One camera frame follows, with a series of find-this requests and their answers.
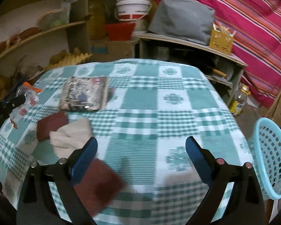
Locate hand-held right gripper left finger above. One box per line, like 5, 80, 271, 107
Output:
16, 136, 99, 225

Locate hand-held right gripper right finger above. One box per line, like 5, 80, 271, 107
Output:
185, 136, 265, 225

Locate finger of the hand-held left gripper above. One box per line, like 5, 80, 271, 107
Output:
2, 95, 27, 110

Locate orange snack packet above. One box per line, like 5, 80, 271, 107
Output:
10, 82, 43, 129

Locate dark red scouring pad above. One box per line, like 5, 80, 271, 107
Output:
37, 111, 68, 141
72, 158, 127, 217

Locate greyish white rag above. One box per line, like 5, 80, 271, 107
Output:
49, 118, 92, 160

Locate clear patterned snack packet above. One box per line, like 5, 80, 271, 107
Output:
58, 76, 109, 112

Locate light blue plastic basket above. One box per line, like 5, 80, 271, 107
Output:
247, 118, 281, 200

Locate red mesh bags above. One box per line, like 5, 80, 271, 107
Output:
0, 27, 41, 59

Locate green checked tablecloth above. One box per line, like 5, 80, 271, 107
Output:
0, 58, 256, 225

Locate small oil bottle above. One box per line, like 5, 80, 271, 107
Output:
229, 85, 251, 116

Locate yellow egg tray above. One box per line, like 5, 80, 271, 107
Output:
50, 48, 93, 68

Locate clear plastic container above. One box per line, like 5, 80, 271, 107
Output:
39, 12, 68, 30

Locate wooden shelf unit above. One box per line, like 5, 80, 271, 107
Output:
0, 0, 92, 80

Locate wooden cabinet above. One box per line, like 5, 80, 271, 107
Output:
133, 33, 248, 104

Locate brown cardboard box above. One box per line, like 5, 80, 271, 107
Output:
91, 39, 140, 62

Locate large oil jug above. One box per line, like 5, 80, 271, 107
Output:
88, 0, 108, 40

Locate yellow utensil holder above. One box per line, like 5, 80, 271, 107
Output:
209, 29, 235, 55

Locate red plastic bowl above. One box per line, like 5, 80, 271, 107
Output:
105, 22, 136, 41

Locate bunch of chopsticks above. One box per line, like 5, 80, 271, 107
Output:
212, 22, 237, 37

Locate grey cushion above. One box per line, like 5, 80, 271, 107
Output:
148, 0, 215, 45

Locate red striped cloth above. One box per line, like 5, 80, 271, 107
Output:
150, 0, 281, 109

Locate white plastic bucket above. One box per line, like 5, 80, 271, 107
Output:
115, 0, 152, 21

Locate wooden handled tool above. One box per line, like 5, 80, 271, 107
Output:
212, 68, 227, 78

